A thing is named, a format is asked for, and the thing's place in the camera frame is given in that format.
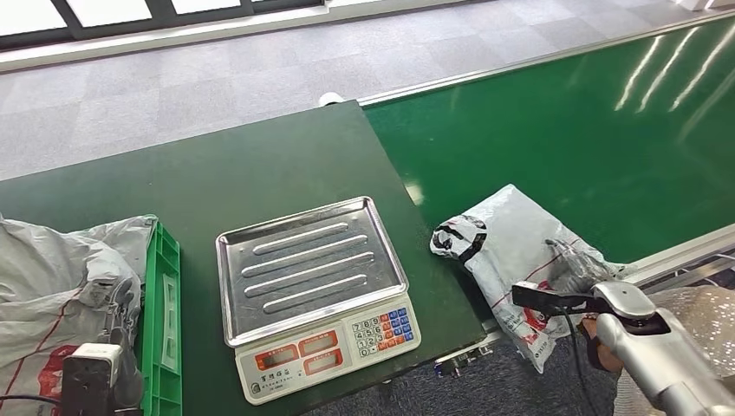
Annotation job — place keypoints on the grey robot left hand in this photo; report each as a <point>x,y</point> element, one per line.
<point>129,327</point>

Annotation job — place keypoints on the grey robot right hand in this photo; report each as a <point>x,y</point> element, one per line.
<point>580,272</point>

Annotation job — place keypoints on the white parcel bag black print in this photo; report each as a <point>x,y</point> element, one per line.
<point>511,241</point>

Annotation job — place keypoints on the grey parcel bag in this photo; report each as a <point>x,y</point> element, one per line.
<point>126,241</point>

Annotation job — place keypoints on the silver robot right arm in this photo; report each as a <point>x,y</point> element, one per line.
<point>660,356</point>

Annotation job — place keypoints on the green conveyor belt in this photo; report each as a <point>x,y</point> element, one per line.
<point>545,103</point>

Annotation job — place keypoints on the green plastic crate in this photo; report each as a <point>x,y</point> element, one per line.
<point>163,321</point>

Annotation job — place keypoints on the person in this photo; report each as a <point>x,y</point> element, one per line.
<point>700,316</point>

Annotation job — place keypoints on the electronic scale steel tray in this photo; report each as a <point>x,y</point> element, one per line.
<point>313,270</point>

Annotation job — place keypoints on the white roller end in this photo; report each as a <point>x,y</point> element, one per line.
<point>331,99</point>

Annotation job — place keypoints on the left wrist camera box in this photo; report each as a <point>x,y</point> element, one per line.
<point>89,373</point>

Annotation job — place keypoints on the black window frame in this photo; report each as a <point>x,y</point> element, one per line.
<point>161,14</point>

